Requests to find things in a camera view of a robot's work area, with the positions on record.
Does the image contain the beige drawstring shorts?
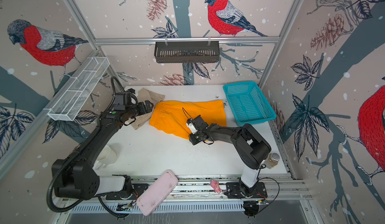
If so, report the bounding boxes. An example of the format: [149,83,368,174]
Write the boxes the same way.
[131,88,165,130]

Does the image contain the orange shorts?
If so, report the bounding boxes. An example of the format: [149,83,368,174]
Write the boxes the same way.
[149,100,227,139]

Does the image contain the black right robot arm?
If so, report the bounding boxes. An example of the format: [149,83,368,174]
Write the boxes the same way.
[186,121,271,188]

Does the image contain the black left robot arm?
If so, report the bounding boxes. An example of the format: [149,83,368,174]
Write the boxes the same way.
[46,89,154,201]

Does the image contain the small pink crumpled object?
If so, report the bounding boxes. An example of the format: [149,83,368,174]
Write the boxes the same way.
[210,180,223,194]

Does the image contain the teal plastic basket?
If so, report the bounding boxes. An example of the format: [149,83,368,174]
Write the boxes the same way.
[223,81,277,127]

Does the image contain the white mug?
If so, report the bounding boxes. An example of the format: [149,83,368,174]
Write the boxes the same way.
[94,145,117,169]

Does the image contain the glass jar brown contents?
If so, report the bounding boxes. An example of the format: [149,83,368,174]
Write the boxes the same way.
[264,152,281,169]

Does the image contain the pink flat case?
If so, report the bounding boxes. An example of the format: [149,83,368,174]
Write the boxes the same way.
[136,170,178,216]

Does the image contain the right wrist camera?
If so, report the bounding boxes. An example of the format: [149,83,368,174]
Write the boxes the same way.
[186,115,209,134]

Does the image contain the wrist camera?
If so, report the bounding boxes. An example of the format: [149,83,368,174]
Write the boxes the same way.
[186,115,209,134]
[113,92,138,111]

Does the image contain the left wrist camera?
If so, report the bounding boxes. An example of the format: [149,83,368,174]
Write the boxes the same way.
[113,92,138,111]

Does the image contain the black hanging wire basket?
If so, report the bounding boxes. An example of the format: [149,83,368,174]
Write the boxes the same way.
[154,41,220,63]

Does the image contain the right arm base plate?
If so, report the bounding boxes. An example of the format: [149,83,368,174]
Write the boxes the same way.
[224,180,268,199]

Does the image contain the aluminium horizontal frame bar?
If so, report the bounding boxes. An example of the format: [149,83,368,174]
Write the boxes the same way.
[94,36,281,46]

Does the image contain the white wire mesh shelf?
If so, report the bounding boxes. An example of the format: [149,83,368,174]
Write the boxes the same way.
[48,56,110,121]

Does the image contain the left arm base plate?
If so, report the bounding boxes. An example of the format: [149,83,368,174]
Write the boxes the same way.
[106,183,149,201]

